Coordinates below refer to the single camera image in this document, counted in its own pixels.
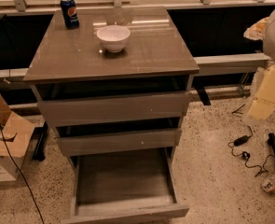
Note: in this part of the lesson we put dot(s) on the grey middle drawer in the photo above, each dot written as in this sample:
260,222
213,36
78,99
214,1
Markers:
119,136

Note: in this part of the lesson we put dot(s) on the grey bottom drawer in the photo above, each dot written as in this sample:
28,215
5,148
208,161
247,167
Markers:
125,187

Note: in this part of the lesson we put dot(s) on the open cardboard box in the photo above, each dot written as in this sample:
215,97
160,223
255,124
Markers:
15,137

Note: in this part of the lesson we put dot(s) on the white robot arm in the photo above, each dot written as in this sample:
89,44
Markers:
264,30

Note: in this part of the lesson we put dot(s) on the white ceramic bowl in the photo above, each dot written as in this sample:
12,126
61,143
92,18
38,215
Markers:
114,38

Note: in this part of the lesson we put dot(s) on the blue Pepsi can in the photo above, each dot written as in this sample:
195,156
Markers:
69,13

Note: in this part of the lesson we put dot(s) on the grey drawer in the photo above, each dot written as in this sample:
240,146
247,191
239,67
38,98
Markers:
125,187
119,136
114,101

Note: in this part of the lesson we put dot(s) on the black stand leg left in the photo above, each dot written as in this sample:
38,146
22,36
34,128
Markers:
40,135

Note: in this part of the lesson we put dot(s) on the grey drawer cabinet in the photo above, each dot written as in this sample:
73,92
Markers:
155,49

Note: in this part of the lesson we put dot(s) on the grey top drawer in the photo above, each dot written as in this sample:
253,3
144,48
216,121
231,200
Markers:
114,101

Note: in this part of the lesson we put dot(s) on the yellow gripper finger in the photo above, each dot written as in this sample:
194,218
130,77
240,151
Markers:
263,103

